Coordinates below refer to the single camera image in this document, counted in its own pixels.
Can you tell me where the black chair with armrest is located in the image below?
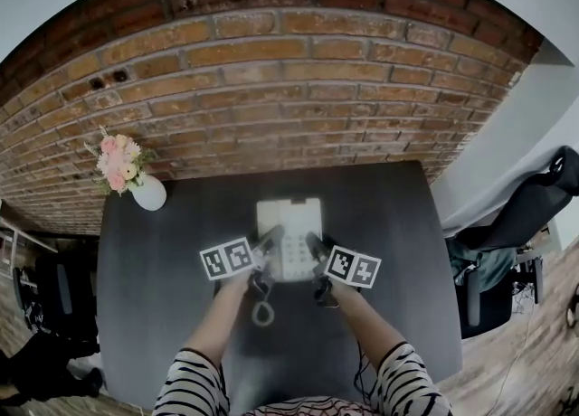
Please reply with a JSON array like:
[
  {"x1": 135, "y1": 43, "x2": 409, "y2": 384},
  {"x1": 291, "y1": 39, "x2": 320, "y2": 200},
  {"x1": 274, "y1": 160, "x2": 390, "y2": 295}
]
[{"x1": 12, "y1": 250, "x2": 101, "y2": 357}]

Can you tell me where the thin black cable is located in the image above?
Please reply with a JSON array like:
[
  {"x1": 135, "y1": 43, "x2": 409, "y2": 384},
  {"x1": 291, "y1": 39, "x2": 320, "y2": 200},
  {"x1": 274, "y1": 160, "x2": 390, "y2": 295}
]
[{"x1": 352, "y1": 336, "x2": 377, "y2": 406}]

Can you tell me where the pink flower bouquet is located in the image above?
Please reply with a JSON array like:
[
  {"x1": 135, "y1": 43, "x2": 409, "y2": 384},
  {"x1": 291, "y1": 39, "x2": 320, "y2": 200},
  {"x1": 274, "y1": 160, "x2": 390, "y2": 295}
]
[{"x1": 82, "y1": 125, "x2": 158, "y2": 197}]

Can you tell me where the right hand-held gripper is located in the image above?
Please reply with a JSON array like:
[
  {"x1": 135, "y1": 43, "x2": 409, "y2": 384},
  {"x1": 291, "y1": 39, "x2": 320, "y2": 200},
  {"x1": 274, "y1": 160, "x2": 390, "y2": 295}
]
[{"x1": 305, "y1": 232, "x2": 383, "y2": 308}]

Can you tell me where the white round vase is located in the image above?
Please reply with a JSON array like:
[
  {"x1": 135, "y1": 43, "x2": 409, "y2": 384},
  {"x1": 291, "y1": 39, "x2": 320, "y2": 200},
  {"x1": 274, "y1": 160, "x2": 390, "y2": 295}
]
[{"x1": 131, "y1": 174, "x2": 168, "y2": 213}]

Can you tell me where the black mesh office chair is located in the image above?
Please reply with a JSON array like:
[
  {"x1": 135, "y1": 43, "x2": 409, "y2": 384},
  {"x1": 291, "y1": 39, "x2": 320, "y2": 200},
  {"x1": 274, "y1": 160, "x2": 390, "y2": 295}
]
[{"x1": 444, "y1": 145, "x2": 579, "y2": 340}]

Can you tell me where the teal jacket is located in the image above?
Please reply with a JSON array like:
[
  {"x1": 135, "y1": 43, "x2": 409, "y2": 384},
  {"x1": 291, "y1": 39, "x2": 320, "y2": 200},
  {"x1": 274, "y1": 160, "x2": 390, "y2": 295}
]
[{"x1": 447, "y1": 241, "x2": 517, "y2": 294}]

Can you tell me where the person's left forearm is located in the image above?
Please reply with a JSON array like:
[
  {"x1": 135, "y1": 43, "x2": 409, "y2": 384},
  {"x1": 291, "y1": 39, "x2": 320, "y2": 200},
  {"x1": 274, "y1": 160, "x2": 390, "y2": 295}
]
[{"x1": 182, "y1": 275, "x2": 251, "y2": 368}]

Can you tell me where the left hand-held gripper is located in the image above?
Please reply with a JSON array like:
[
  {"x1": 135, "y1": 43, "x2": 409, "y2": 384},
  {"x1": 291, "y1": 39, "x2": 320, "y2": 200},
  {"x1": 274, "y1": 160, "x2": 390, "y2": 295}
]
[{"x1": 199, "y1": 224, "x2": 287, "y2": 303}]

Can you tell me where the person's right forearm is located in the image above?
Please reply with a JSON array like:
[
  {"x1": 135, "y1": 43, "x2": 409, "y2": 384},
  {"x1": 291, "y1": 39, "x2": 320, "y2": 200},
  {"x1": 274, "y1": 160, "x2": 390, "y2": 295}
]
[{"x1": 332, "y1": 285, "x2": 407, "y2": 364}]

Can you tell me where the white desk telephone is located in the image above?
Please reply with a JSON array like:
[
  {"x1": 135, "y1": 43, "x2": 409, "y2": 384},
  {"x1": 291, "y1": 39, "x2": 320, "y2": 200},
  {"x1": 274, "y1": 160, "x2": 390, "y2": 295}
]
[{"x1": 252, "y1": 196, "x2": 324, "y2": 327}]

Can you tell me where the white metal shelf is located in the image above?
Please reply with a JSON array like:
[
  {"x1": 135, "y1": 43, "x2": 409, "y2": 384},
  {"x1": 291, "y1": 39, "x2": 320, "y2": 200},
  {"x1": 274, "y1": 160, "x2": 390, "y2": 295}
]
[{"x1": 0, "y1": 216, "x2": 60, "y2": 276}]

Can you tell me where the long white cable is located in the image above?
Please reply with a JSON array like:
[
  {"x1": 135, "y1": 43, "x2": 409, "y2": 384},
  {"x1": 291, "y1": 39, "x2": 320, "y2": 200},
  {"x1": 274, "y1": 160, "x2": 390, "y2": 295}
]
[{"x1": 489, "y1": 308, "x2": 536, "y2": 409}]

